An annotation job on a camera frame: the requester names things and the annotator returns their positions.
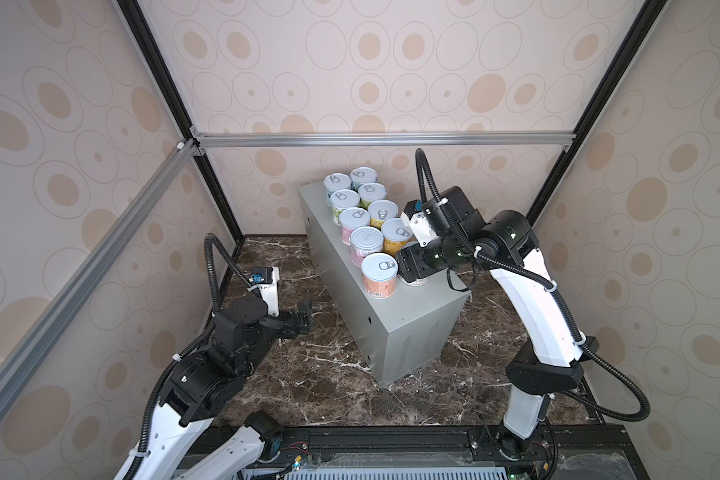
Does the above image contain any light green label can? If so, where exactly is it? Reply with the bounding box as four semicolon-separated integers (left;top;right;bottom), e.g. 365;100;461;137
329;189;360;224

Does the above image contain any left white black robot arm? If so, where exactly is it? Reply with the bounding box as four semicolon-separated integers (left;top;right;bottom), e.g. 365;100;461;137
116;233;313;479

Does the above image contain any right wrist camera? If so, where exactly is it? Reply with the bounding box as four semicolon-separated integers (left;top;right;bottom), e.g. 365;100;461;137
400;200;439;248

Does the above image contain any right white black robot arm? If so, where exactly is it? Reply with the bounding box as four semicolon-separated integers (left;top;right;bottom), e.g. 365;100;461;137
396;149;651;459

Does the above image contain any teal label can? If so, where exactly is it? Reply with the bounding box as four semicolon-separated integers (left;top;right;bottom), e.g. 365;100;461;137
323;173;352;207
349;166;378;190

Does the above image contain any horizontal aluminium frame bar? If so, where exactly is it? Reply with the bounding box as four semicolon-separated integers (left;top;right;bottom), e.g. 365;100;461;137
178;130;576;149

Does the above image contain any left slanted aluminium bar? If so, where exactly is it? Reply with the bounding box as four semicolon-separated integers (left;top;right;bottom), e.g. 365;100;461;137
0;138;199;421

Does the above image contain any grey metal cabinet box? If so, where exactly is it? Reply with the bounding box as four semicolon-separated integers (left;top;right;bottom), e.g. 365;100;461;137
298;181;468;388

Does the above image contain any yellow label can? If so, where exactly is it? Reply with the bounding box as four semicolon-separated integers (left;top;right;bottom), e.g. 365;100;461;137
367;200;399;229
381;218;413;257

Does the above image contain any orange label can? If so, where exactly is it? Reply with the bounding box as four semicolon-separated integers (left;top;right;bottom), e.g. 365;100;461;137
361;253;398;299

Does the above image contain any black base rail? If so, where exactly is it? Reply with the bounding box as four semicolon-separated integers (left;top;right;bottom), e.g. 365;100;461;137
236;424;649;479

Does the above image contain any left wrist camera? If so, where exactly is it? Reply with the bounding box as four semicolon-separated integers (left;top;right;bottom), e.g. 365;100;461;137
250;267;280;317

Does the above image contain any pink label can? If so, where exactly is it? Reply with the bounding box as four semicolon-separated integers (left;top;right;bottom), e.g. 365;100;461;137
350;226;384;267
338;207;371;245

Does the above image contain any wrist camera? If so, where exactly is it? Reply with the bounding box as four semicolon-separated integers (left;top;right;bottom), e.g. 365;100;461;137
250;267;280;317
400;200;439;248

